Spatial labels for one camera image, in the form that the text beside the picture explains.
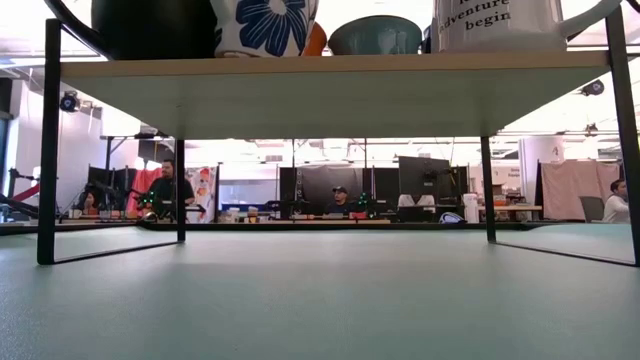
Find white mug black adventure text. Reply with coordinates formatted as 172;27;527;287
430;0;624;54

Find pink hanging cloth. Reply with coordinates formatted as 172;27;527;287
537;159;622;221

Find floral print banner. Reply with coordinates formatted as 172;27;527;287
185;166;219;224

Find red hanging cloth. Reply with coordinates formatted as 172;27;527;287
127;167;164;216

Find black metal table frame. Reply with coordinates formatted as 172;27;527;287
0;219;551;236

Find white mug blue flower print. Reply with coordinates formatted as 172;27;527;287
209;0;320;59

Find grey office chair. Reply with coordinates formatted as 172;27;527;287
578;195;606;224

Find black backdrop panel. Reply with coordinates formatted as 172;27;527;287
278;165;374;216

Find black computer monitor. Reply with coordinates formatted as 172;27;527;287
398;155;451;199

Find wooden desk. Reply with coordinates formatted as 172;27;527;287
477;203;544;212

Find white tall container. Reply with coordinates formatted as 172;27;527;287
462;193;480;224

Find wooden shelf riser black legs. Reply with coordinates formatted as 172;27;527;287
37;4;640;266

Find green table mat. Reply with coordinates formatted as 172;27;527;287
0;222;640;360

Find teal enamel mug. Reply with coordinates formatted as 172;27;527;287
327;14;424;56

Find orange mug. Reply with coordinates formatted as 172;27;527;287
302;22;329;57

